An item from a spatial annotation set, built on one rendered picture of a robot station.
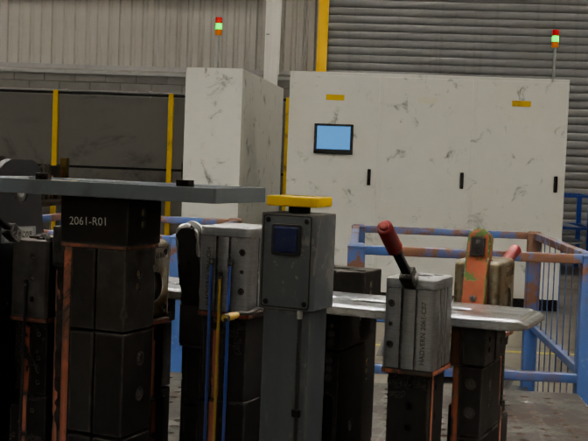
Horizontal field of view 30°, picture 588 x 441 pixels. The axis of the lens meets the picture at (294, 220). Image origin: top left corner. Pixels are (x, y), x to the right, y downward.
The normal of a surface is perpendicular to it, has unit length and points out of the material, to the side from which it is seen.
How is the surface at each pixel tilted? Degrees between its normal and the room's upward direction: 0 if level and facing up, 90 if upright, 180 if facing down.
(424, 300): 90
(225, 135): 90
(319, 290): 90
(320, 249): 90
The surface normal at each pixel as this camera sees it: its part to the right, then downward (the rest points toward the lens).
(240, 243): -0.40, 0.04
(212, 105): -0.14, 0.04
